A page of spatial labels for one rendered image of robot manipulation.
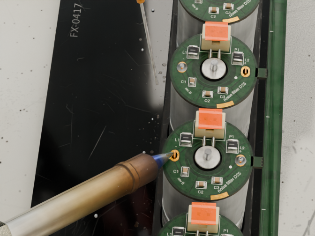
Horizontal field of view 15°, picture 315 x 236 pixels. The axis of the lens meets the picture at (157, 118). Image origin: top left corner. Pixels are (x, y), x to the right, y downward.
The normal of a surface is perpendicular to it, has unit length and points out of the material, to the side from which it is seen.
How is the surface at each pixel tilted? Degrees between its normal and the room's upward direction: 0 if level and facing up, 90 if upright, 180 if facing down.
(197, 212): 0
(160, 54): 0
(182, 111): 90
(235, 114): 90
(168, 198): 90
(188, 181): 0
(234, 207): 90
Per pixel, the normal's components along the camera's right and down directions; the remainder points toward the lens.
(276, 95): 0.00, -0.47
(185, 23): -0.79, 0.54
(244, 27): 0.61, 0.70
